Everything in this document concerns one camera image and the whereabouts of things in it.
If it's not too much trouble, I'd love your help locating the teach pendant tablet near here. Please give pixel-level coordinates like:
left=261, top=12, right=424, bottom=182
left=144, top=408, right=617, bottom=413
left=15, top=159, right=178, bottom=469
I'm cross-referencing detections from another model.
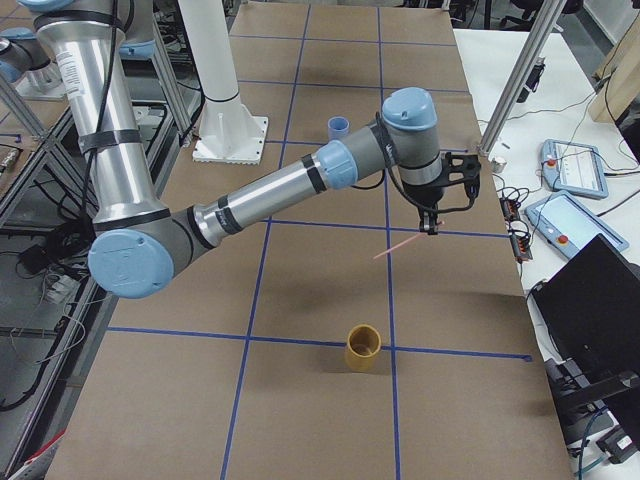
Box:
left=525, top=191, right=629, bottom=259

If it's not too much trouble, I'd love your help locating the light blue cup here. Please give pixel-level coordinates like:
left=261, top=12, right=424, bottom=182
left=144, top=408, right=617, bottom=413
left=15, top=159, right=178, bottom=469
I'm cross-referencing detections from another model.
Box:
left=327, top=116, right=350, bottom=141

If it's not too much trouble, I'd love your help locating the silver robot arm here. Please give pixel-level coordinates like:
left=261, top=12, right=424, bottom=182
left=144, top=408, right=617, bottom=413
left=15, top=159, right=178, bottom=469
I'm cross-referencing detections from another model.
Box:
left=27, top=1, right=444, bottom=299
left=1, top=27, right=61, bottom=92

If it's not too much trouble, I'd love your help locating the teach pendant tablet far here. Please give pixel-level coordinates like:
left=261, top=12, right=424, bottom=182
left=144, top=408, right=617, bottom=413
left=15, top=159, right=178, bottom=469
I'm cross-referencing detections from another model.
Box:
left=540, top=139, right=609, bottom=199

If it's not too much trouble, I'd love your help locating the black laptop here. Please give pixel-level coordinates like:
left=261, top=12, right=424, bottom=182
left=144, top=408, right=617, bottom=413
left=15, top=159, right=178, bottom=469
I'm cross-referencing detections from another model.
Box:
left=533, top=234, right=639, bottom=381

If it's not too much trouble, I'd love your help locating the black orange power strip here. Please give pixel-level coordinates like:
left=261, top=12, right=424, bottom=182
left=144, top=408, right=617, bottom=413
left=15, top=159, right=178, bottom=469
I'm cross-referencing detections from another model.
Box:
left=499, top=197, right=533, bottom=264

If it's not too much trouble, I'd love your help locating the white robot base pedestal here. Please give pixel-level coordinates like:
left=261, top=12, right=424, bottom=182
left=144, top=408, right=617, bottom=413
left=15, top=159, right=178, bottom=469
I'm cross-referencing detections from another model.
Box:
left=180, top=1, right=269, bottom=165

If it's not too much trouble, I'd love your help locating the teach pendant tablet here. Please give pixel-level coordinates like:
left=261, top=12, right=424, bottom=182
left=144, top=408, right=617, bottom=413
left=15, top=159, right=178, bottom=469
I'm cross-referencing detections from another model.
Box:
left=540, top=139, right=609, bottom=199
left=525, top=191, right=629, bottom=259

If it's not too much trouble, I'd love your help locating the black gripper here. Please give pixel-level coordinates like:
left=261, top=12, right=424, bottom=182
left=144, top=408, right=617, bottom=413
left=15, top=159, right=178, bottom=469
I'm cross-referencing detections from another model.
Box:
left=402, top=181, right=444, bottom=235

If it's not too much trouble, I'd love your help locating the aluminium frame post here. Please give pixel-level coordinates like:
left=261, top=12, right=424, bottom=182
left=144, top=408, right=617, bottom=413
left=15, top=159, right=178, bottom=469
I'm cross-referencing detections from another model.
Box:
left=478, top=0, right=566, bottom=157

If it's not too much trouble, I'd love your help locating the yellow wooden cup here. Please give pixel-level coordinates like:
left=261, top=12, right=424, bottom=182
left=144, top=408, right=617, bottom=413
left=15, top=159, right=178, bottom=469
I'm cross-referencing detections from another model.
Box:
left=344, top=324, right=382, bottom=373

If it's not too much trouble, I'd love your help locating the small metal cup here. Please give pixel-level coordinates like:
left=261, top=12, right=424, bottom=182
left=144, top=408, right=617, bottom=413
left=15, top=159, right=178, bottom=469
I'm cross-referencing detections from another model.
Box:
left=490, top=156, right=507, bottom=174

